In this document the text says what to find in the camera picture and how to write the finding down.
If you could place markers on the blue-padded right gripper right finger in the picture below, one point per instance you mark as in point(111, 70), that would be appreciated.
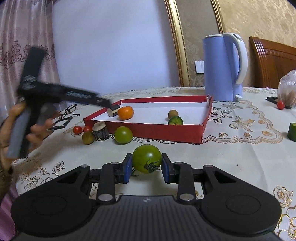
point(179, 173)

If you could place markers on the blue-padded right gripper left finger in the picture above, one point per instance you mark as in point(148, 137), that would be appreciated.
point(111, 174)

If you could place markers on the green tomato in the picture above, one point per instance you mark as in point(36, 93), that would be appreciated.
point(123, 135)
point(146, 159)

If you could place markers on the long eggplant piece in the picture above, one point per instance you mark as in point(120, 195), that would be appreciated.
point(100, 131)

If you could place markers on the green cucumber piece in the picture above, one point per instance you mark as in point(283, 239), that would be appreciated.
point(175, 120)
point(291, 134)

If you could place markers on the short eggplant piece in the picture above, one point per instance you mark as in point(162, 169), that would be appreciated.
point(113, 110)

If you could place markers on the orange tangerine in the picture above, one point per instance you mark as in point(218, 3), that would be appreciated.
point(125, 113)

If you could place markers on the black eyeglasses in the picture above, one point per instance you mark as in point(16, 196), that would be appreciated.
point(67, 112)

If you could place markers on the red cherry tomato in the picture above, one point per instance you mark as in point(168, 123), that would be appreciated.
point(77, 130)
point(280, 105)
point(87, 129)

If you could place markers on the red shallow cardboard box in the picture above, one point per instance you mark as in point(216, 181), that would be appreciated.
point(150, 119)

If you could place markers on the pink floral curtain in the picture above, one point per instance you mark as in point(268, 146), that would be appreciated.
point(24, 24)

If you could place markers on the lace embroidered tablecloth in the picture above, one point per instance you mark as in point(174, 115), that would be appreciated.
point(247, 139)

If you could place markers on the black object on table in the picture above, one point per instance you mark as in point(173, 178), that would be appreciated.
point(274, 100)

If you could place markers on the blue electric kettle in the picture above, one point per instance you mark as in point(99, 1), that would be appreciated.
point(225, 66)

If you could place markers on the clear plastic bag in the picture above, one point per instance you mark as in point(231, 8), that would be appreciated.
point(287, 89)

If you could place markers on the wooden chair back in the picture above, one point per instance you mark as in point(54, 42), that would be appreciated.
point(272, 61)

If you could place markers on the white wall switch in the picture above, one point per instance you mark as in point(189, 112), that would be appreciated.
point(199, 65)

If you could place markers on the gold mirror frame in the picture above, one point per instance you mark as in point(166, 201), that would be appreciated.
point(190, 22)

